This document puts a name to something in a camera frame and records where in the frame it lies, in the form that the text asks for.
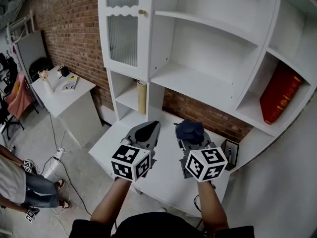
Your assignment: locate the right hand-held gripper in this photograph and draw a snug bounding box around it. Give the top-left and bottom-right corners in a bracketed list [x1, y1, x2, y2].
[174, 124, 228, 182]

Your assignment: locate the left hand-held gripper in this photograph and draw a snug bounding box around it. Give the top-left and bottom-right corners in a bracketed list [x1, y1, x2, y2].
[110, 120, 161, 182]

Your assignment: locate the dark blue wiping cloth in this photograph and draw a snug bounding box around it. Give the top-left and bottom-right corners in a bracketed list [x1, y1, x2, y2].
[176, 119, 206, 145]

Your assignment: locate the white shelf cabinet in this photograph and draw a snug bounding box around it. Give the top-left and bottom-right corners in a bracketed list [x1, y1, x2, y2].
[98, 0, 317, 175]

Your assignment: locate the person's left forearm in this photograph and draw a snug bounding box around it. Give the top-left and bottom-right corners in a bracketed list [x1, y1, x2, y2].
[90, 178, 131, 224]

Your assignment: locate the person's right forearm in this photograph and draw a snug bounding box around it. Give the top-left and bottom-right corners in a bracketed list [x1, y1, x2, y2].
[197, 179, 229, 235]

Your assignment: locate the white table top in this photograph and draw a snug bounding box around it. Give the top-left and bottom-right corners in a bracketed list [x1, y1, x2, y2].
[88, 108, 253, 218]

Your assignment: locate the black pen holder box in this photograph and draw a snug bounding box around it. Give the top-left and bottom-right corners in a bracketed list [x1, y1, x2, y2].
[220, 139, 240, 171]

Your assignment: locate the beige book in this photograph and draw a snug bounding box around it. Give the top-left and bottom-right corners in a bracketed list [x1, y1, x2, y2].
[137, 80, 147, 115]

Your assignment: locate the small white table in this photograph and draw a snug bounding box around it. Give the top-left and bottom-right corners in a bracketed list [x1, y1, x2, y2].
[31, 65, 104, 148]

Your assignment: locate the ribbed glass cabinet door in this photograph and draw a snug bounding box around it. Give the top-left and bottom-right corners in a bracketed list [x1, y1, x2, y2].
[98, 0, 156, 81]

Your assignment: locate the white yellow booklet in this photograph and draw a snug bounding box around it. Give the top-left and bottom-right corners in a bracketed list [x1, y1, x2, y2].
[61, 75, 80, 92]

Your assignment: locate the person's clothing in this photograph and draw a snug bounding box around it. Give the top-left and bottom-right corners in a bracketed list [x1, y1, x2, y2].
[69, 212, 255, 238]

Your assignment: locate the red hardcover book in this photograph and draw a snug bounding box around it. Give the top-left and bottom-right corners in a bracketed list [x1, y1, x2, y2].
[259, 61, 305, 125]

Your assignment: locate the white vase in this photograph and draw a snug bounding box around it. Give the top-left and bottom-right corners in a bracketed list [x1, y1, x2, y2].
[43, 79, 54, 96]

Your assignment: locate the black folding chair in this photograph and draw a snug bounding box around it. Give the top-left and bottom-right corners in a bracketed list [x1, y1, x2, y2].
[29, 57, 53, 83]

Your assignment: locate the pink cloth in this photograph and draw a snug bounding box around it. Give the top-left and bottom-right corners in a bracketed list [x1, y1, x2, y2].
[5, 72, 33, 120]

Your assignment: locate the black office chair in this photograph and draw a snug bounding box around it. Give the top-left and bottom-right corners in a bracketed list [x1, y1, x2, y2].
[0, 95, 25, 141]

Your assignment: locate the white partition panel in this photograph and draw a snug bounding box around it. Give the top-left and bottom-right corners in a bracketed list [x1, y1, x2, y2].
[16, 30, 50, 109]

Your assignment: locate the white metal rack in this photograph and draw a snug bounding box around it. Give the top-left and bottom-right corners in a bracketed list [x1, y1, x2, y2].
[6, 10, 35, 44]

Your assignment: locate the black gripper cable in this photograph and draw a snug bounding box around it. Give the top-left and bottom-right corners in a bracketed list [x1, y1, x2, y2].
[193, 194, 206, 233]

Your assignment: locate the black floor cable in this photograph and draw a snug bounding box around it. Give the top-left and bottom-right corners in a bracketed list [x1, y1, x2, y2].
[48, 113, 92, 217]

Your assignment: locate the white floor cable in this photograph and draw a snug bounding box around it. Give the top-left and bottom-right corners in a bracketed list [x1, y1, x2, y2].
[51, 130, 72, 237]

